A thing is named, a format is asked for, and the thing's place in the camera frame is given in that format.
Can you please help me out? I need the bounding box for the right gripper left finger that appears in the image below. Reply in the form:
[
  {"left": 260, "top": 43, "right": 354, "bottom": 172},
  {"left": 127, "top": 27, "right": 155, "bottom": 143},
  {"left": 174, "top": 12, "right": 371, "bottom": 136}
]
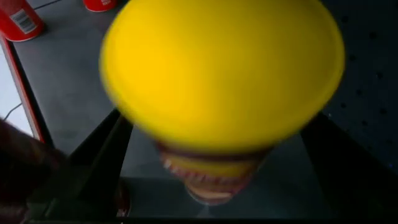
[{"left": 46, "top": 108, "right": 134, "bottom": 220}]

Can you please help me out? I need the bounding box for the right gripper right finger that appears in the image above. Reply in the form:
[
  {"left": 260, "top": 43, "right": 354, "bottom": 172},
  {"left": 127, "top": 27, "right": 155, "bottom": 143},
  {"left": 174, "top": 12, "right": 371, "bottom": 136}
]
[{"left": 298, "top": 111, "right": 398, "bottom": 220}]

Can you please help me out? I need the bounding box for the yellow lidded snack can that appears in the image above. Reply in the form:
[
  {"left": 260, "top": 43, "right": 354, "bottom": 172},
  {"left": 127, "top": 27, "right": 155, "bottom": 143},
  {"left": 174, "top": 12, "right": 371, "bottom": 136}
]
[{"left": 98, "top": 0, "right": 346, "bottom": 206}]

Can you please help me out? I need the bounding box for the red snack can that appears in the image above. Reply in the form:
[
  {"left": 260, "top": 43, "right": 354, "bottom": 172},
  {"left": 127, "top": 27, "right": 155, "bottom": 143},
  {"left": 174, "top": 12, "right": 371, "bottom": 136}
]
[
  {"left": 82, "top": 0, "right": 118, "bottom": 13},
  {"left": 0, "top": 0, "right": 45, "bottom": 43}
]

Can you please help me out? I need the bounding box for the black cable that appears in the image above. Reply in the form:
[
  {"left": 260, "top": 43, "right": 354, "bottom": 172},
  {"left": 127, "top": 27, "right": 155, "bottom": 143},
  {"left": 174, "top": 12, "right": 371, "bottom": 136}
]
[{"left": 2, "top": 102, "right": 24, "bottom": 121}]

